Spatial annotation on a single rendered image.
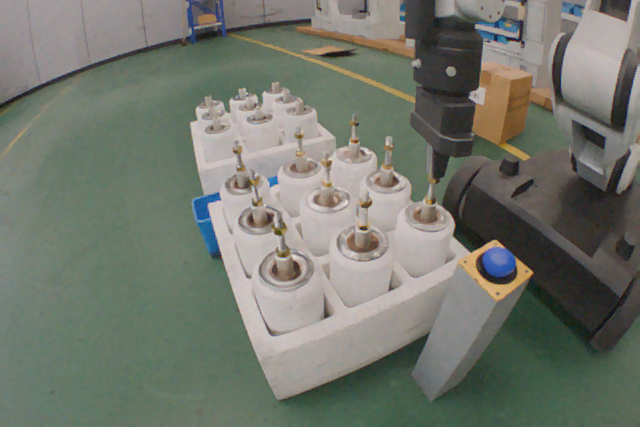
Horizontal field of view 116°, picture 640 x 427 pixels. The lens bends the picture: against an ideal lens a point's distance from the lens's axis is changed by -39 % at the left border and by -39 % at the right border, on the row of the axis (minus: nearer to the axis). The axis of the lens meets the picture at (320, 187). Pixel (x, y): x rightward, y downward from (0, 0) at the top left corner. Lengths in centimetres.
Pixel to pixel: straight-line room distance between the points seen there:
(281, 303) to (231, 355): 27
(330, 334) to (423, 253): 19
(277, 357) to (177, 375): 28
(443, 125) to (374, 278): 22
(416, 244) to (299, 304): 20
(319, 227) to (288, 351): 21
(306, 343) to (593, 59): 60
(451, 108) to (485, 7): 13
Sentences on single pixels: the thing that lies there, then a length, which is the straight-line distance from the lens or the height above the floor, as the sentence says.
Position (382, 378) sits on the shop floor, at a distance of 63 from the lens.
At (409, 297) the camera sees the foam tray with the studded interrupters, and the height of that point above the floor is 18.
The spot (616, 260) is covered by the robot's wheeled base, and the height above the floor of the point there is 21.
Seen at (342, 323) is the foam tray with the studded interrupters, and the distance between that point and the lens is 47.
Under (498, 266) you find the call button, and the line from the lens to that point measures 37.
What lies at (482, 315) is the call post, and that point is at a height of 28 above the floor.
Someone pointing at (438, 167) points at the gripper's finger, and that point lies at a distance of 47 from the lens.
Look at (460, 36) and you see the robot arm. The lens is 39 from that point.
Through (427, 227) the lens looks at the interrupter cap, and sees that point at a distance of 51.
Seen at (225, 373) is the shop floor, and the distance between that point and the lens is 66.
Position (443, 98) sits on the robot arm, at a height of 46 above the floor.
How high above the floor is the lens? 57
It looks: 33 degrees down
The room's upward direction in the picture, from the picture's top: 3 degrees counter-clockwise
